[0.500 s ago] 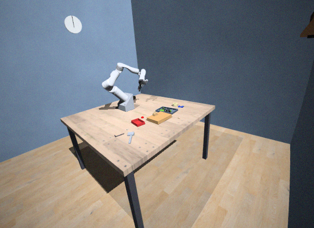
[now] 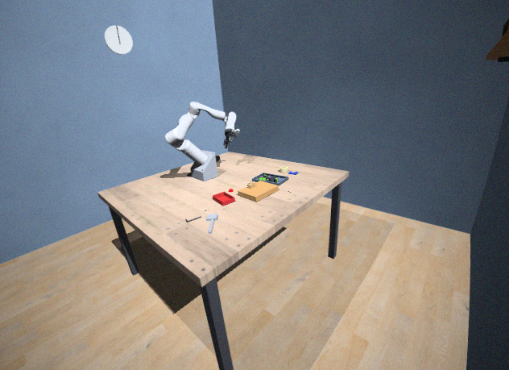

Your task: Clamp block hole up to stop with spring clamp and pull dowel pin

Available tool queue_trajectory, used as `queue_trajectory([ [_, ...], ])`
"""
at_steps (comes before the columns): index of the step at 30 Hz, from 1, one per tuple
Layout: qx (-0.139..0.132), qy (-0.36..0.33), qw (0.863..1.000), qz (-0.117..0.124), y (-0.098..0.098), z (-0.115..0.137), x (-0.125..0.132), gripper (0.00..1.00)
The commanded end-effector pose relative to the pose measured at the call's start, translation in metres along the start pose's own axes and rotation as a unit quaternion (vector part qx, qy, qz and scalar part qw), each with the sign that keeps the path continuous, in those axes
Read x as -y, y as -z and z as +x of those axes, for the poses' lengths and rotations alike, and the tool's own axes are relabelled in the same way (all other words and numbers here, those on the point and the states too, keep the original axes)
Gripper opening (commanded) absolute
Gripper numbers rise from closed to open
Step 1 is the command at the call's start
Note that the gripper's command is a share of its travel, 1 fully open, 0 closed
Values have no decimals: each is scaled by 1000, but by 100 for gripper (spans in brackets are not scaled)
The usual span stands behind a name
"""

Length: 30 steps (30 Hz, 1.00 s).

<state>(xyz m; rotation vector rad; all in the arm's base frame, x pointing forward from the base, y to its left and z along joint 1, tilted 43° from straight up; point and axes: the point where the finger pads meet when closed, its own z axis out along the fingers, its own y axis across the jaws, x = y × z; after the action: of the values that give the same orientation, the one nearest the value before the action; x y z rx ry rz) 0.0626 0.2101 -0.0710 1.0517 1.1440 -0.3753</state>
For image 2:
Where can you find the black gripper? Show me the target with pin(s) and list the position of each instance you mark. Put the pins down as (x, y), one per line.
(228, 133)

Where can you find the red open tray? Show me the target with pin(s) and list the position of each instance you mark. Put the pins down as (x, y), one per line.
(223, 198)

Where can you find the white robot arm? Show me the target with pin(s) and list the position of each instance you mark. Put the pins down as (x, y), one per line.
(175, 136)

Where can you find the light wooden bench board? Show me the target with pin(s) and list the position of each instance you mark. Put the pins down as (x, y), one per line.
(261, 190)

